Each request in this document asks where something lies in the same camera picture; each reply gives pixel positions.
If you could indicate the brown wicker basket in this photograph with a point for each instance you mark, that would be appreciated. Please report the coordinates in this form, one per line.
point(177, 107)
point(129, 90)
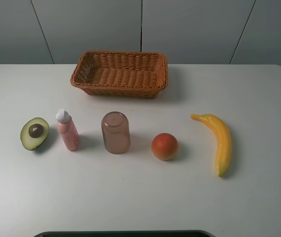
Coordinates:
point(132, 74)

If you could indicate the halved avocado with pit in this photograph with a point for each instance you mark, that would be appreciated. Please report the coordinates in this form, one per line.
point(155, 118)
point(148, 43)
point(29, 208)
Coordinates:
point(33, 133)

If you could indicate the yellow plastic banana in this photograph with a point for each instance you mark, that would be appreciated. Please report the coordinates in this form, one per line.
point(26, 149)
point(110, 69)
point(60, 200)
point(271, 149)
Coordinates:
point(224, 141)

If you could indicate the pink bottle with white cap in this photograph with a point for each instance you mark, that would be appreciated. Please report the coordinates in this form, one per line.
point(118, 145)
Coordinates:
point(67, 129)

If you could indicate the red orange tomato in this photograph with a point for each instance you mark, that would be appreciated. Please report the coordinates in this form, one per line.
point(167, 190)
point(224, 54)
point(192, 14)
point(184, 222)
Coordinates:
point(164, 146)

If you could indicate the black tray edge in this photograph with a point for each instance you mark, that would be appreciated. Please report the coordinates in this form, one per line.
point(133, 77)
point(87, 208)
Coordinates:
point(186, 233)

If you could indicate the translucent brown plastic cup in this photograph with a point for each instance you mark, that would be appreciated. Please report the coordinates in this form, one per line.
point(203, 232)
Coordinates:
point(116, 133)

